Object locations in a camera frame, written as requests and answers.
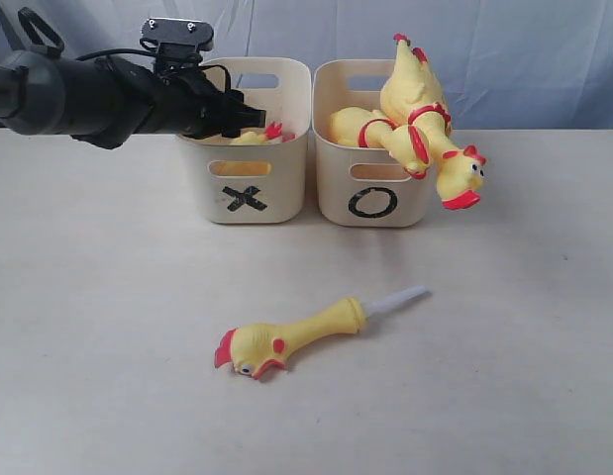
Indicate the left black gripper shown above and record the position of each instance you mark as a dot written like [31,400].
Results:
[188,103]

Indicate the headless rubber chicken body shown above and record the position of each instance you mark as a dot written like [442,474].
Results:
[272,134]

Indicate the whole yellow rubber chicken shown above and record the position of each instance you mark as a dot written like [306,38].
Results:
[406,144]

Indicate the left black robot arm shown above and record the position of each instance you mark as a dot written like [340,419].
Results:
[107,99]

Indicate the cream bin marked X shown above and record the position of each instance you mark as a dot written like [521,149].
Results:
[282,87]

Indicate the cream bin marked O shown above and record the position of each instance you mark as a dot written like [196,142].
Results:
[361,187]

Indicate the severed chicken head with squeaker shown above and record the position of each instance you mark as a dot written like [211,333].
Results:
[253,349]

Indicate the white backdrop curtain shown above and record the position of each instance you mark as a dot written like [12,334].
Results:
[503,64]

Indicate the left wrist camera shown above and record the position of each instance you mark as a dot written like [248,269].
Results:
[176,41]

